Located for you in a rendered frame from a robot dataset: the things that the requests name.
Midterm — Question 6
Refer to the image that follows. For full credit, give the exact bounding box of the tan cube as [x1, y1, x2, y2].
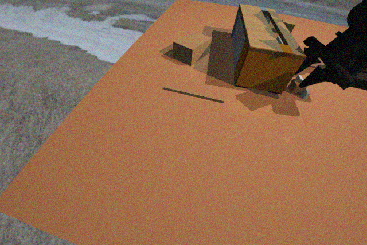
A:
[173, 31, 212, 66]

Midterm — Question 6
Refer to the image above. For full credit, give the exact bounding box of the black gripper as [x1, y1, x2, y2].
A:
[295, 30, 364, 90]

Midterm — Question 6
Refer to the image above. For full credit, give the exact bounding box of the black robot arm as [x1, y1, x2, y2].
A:
[340, 0, 367, 76]

